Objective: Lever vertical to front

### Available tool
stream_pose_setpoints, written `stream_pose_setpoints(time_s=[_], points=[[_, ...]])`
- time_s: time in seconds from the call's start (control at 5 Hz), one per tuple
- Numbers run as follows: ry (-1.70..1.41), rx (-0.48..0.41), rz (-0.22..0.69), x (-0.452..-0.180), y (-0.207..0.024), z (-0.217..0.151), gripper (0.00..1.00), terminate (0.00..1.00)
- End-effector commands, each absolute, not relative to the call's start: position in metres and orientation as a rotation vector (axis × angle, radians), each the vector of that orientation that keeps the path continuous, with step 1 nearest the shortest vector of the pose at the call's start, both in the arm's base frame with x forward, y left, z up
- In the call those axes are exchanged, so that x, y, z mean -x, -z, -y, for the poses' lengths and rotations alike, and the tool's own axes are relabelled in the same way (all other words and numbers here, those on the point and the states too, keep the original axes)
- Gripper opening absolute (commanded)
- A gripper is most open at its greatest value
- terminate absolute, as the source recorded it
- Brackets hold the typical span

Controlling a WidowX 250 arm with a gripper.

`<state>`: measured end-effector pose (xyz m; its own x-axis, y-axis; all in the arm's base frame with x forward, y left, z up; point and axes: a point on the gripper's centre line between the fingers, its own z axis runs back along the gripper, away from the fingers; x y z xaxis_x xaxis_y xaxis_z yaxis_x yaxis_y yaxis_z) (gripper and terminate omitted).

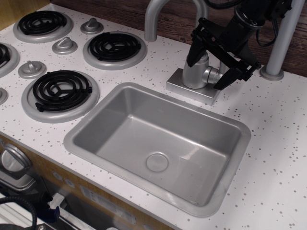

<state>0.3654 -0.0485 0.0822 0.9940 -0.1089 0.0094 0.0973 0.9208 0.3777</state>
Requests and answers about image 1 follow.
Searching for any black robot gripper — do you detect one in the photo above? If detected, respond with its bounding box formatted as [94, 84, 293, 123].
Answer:
[187, 17, 261, 90]

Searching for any silver faucet lever handle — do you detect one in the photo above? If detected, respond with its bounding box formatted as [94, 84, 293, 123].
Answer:
[218, 61, 229, 80]

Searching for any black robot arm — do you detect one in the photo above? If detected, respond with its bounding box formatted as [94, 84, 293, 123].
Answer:
[187, 0, 292, 90]

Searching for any grey vertical support pole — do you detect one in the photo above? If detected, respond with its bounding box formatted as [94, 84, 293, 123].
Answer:
[260, 0, 305, 81]

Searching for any silver gooseneck toy faucet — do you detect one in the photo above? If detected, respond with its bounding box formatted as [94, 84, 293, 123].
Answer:
[144, 0, 220, 105]

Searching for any grey plastic sink basin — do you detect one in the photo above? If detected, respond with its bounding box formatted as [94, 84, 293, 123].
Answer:
[64, 82, 251, 217]

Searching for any back right stove burner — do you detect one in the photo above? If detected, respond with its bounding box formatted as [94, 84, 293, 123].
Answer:
[83, 32, 147, 70]

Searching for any stove burner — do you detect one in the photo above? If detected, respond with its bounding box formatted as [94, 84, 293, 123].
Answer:
[83, 32, 147, 70]
[13, 11, 73, 44]
[0, 43, 20, 78]
[22, 70, 100, 123]

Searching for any silver knob back right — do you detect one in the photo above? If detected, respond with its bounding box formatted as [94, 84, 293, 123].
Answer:
[80, 18, 104, 35]

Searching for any silver knob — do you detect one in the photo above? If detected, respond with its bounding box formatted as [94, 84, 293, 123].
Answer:
[80, 18, 104, 35]
[18, 61, 47, 79]
[52, 37, 78, 55]

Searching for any silver knob middle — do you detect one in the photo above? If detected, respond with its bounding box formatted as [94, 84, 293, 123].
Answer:
[52, 37, 78, 55]

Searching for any front right stove burner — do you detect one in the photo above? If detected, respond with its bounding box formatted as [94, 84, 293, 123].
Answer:
[22, 70, 100, 123]

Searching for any back left stove burner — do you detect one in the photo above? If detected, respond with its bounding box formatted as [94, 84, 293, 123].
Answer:
[13, 11, 73, 44]

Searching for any silver knob left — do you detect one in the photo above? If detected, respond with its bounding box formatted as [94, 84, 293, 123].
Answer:
[18, 61, 47, 79]

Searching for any far left stove burner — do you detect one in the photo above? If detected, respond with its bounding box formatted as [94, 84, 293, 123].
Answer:
[0, 43, 20, 78]

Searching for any silver knob far left edge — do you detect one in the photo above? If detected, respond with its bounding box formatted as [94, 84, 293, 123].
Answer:
[0, 88, 8, 105]

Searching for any black cable lower left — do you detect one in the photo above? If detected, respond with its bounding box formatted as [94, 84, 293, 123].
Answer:
[0, 195, 38, 230]

